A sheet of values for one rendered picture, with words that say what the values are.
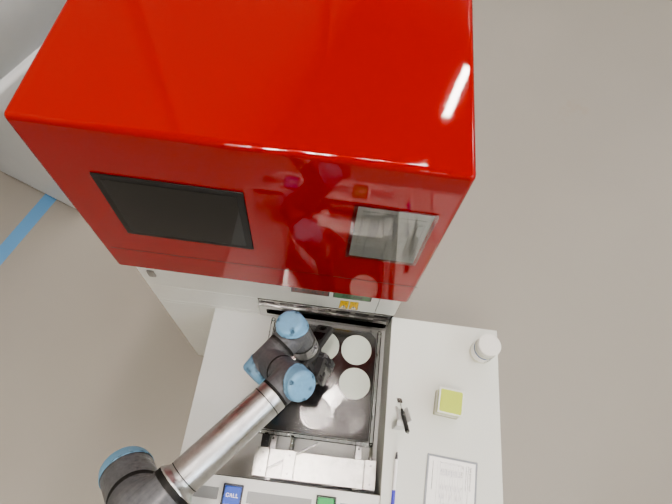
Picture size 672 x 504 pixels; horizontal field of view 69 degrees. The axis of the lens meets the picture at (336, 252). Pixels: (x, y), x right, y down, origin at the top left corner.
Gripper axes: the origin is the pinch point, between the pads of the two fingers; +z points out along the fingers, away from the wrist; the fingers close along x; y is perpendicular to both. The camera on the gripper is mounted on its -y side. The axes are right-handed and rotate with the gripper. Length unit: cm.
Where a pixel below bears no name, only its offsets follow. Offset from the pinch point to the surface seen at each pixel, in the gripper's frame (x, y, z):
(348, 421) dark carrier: 7.4, 8.6, 13.5
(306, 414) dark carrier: -4.9, 11.2, 9.4
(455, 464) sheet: 40.6, 10.6, 18.1
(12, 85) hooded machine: -152, -66, -53
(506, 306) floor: 43, -102, 111
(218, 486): -18.4, 39.0, 0.8
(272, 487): -4.9, 34.1, 5.2
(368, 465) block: 16.5, 18.5, 16.8
